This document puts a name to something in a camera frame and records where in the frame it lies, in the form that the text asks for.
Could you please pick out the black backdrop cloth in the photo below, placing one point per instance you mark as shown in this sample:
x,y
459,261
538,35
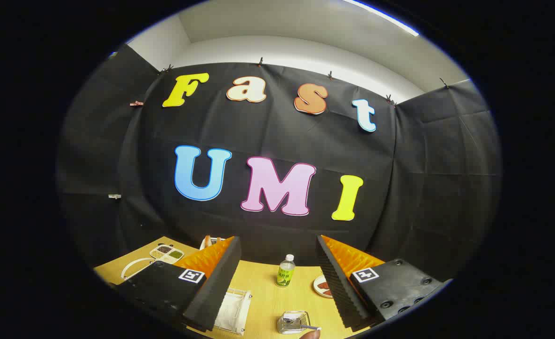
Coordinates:
x,y
277,136

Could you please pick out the metal mesh basket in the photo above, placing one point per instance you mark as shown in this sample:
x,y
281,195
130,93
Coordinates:
x,y
290,325

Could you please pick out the white toaster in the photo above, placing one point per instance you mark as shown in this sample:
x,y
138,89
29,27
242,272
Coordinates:
x,y
204,244

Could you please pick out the divided seasoning tray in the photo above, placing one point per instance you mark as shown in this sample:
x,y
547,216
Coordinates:
x,y
166,253

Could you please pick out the pink clip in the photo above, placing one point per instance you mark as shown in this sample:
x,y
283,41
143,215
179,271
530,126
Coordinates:
x,y
136,103

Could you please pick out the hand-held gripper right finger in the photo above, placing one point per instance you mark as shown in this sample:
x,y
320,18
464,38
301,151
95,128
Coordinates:
x,y
336,287

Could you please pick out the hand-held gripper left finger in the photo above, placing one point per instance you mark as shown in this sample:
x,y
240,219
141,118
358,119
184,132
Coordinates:
x,y
211,292

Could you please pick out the white round dish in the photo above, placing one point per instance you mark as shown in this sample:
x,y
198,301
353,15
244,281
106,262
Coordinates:
x,y
318,286

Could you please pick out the white ribbed drain tray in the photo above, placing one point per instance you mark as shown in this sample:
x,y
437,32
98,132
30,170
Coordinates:
x,y
232,313

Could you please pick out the green label drink bottle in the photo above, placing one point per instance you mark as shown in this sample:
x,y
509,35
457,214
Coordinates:
x,y
285,273

